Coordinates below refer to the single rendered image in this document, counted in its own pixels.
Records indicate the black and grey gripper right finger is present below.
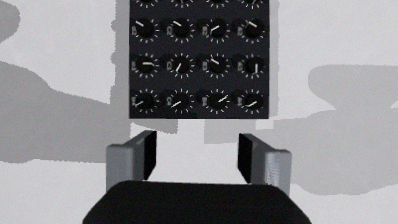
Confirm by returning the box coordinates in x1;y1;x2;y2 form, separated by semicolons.
237;133;292;196

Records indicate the black knob box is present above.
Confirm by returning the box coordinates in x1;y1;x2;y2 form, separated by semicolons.
129;0;270;119

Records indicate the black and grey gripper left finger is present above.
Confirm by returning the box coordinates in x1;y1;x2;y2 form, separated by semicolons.
106;130;157;192

